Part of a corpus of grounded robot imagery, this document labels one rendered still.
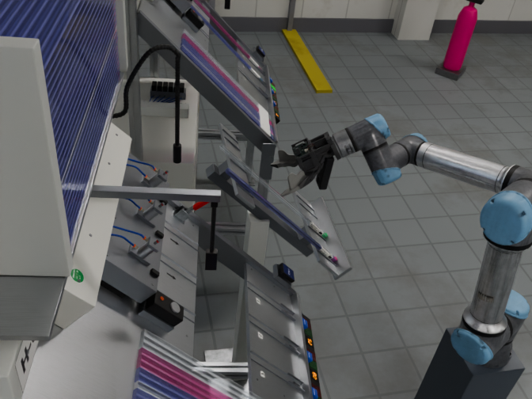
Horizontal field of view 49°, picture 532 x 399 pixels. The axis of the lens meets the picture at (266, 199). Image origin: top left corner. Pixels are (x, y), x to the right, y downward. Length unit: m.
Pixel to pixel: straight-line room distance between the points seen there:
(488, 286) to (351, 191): 1.83
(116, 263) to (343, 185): 2.39
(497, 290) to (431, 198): 1.89
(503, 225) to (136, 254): 0.84
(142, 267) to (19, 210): 0.44
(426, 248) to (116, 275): 2.20
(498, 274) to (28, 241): 1.15
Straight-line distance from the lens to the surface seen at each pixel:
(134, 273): 1.12
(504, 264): 1.56
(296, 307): 1.66
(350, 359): 2.51
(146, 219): 1.22
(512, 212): 1.45
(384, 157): 1.66
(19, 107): 0.66
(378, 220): 3.18
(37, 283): 0.81
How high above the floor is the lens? 1.97
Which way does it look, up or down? 39 degrees down
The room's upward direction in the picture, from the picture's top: 7 degrees clockwise
